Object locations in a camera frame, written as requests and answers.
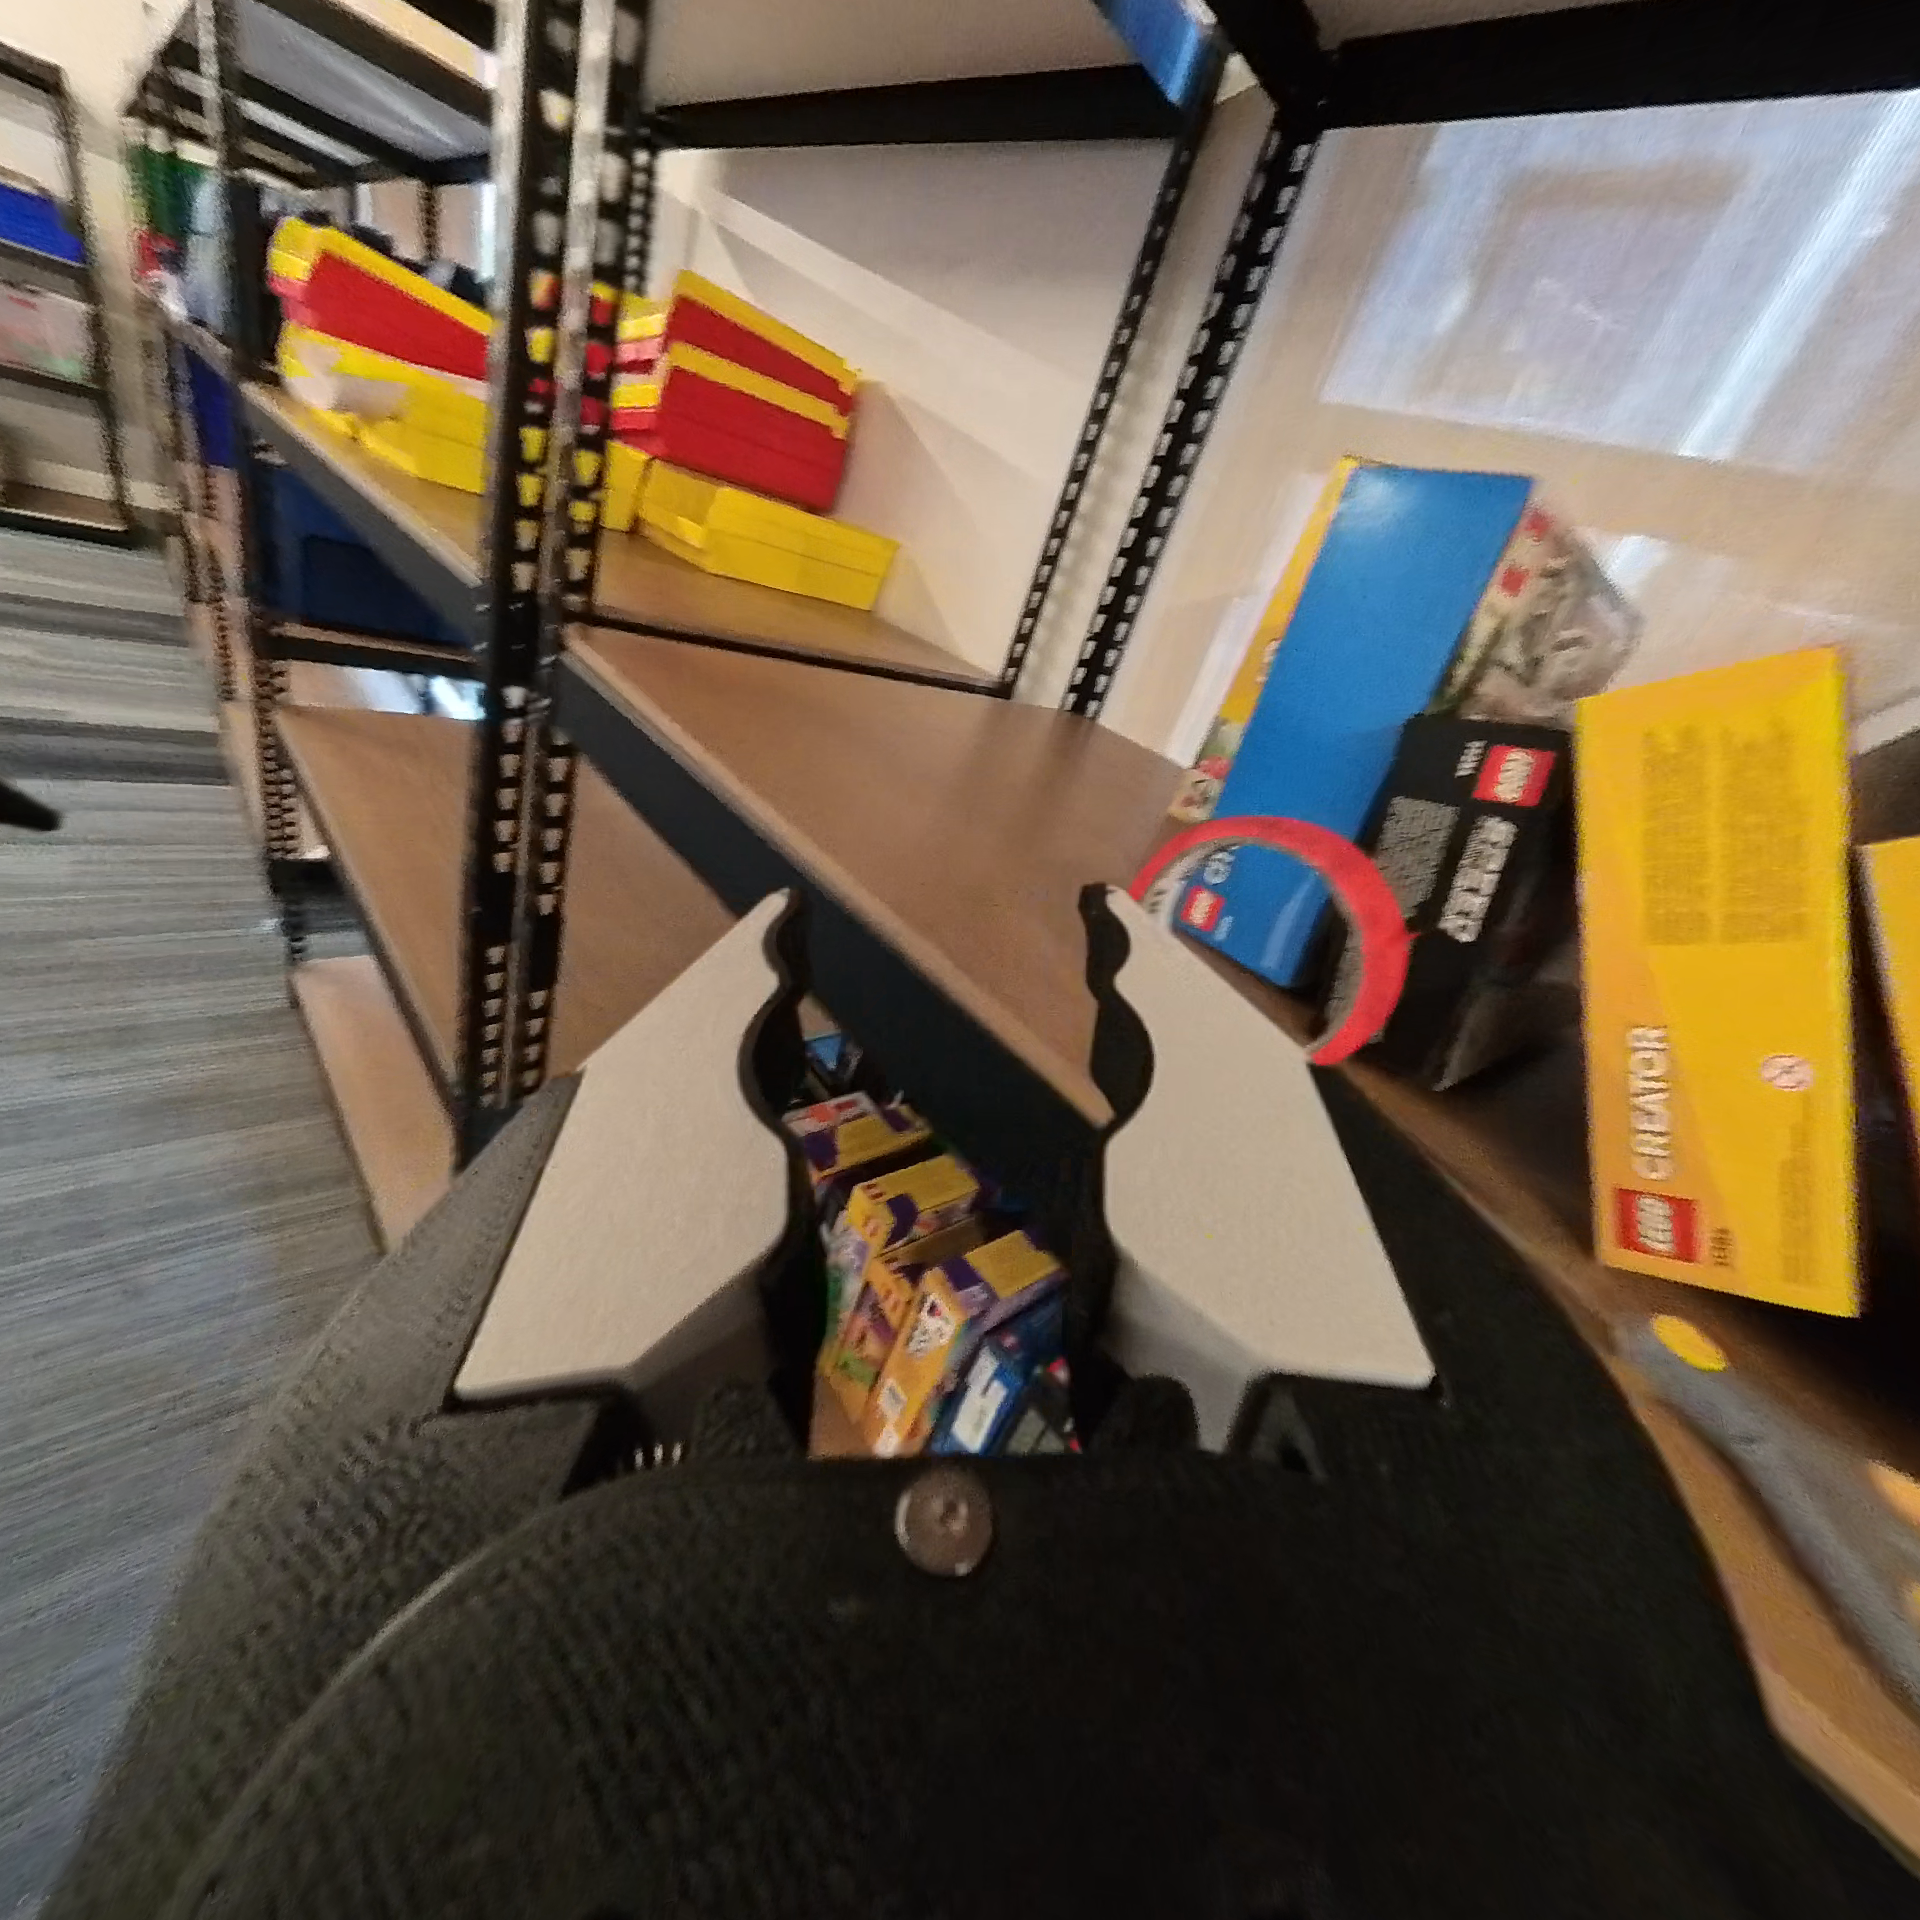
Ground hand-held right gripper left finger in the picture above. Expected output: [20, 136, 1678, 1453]
[451, 888, 827, 1443]

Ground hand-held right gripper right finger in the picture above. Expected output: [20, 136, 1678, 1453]
[1079, 886, 1437, 1453]

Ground red tape roll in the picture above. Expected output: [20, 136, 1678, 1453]
[1127, 814, 1419, 1070]

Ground grey and yellow scissors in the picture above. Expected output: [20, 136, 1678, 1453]
[1611, 1312, 1920, 1728]

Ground wooden desk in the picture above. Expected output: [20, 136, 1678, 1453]
[556, 623, 1920, 1848]

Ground stack of colourful boxes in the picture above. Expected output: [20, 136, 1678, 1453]
[779, 1037, 1080, 1462]

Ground black toy box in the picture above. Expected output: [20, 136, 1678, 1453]
[1319, 711, 1578, 1096]

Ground black metal shelf rack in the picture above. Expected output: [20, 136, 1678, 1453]
[118, 0, 1920, 1174]

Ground dark blue plastic bin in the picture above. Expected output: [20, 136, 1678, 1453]
[246, 450, 482, 648]

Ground stack of yellow red bins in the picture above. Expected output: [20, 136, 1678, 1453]
[608, 270, 863, 515]

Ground shelves of colourful plastic bins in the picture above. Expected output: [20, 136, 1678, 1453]
[0, 46, 144, 543]

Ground white shelf board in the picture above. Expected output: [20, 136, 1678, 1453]
[1306, 0, 1920, 48]
[644, 0, 1143, 111]

